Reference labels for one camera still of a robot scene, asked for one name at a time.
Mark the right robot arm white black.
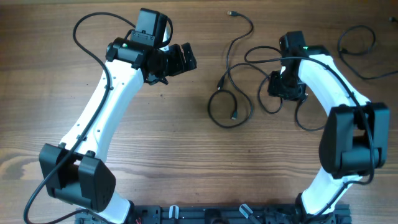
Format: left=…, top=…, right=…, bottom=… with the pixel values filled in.
left=268, top=31, right=390, bottom=218

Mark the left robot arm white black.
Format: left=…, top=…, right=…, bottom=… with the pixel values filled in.
left=39, top=8, right=197, bottom=223

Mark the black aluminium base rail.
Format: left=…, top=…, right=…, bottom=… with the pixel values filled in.
left=74, top=203, right=352, bottom=224

